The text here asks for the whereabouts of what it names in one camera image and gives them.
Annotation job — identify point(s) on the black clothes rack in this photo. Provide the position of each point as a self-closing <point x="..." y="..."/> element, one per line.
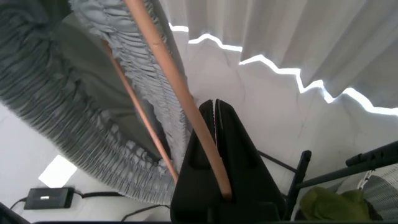
<point x="373" y="157"/>

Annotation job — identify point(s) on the green garment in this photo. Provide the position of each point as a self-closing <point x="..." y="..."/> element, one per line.
<point x="332" y="205"/>

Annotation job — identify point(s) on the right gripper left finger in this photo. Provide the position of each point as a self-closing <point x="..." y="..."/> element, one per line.
<point x="192" y="186"/>

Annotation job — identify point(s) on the black power adapter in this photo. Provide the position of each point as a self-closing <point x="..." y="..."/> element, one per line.
<point x="48" y="198"/>

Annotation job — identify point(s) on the white curtain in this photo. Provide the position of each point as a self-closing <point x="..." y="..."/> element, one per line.
<point x="311" y="31"/>

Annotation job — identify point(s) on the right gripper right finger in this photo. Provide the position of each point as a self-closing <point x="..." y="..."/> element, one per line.
<point x="248" y="180"/>

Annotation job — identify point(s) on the pink clothes hanger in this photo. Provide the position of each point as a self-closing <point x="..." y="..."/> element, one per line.
<point x="171" y="77"/>

